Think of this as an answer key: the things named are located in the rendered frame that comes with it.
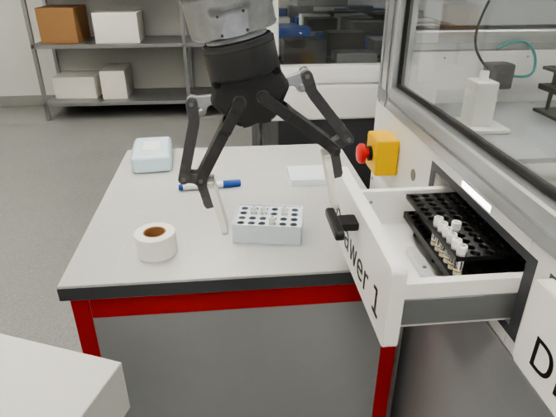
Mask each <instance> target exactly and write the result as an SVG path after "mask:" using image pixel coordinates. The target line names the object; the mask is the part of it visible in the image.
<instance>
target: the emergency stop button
mask: <svg viewBox="0 0 556 417"><path fill-rule="evenodd" d="M366 158H369V149H368V148H366V146H365V144H364V143H359V144H358V145H357V147H356V159H357V162H358V163H359V164H363V163H365V162H366Z"/></svg>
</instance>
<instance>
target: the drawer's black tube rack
mask: <svg viewBox="0 0 556 417"><path fill-rule="evenodd" d="M419 196H420V198H421V199H423V200H424V202H425V203H426V204H427V205H428V206H429V207H430V208H431V209H432V211H433V212H434V213H435V214H436V215H439V216H442V217H443V220H444V221H446V222H448V225H449V226H450V227H451V223H452V221H453V220H459V221H461V222H462V226H461V229H460V231H459V232H457V234H458V237H460V238H461V239H462V240H463V243H465V244H467V246H468V249H467V253H468V254H469V255H470V256H471V260H470V261H465V262H464V265H463V272H462V276H464V275H477V274H491V273H506V272H520V271H524V269H525V263H526V260H525V259H524V258H523V257H522V256H521V255H520V254H519V253H518V252H517V251H516V250H515V249H514V248H513V247H512V246H511V245H510V244H509V243H508V242H507V241H506V240H505V239H504V238H503V237H502V236H501V235H500V234H499V233H498V232H497V231H496V230H495V229H494V228H493V227H492V226H491V225H490V224H489V223H488V222H487V221H486V220H485V219H483V218H482V217H481V216H480V215H479V214H478V213H477V212H476V211H475V210H474V209H473V208H472V207H471V206H470V205H469V204H468V203H467V202H466V201H465V200H464V199H463V198H462V197H461V196H460V195H459V194H458V193H457V192H449V193H430V194H419ZM403 218H404V219H405V221H406V222H407V223H408V224H409V226H410V227H411V229H412V230H413V232H414V236H415V237H417V238H418V239H419V240H420V242H421V243H422V244H423V246H424V248H425V249H426V250H427V252H428V253H429V254H430V256H431V257H432V262H433V263H436V265H437V266H438V267H439V269H440V270H441V271H442V273H443V274H444V276H453V270H450V269H448V264H447V263H444V262H443V257H441V256H439V252H437V251H435V250H434V248H435V246H432V245H431V244H430V243H431V236H432V231H431V230H430V229H429V227H428V226H427V225H426V223H425V222H424V220H423V219H422V218H421V217H420V216H419V215H418V213H417V212H416V211H404V216H403Z"/></svg>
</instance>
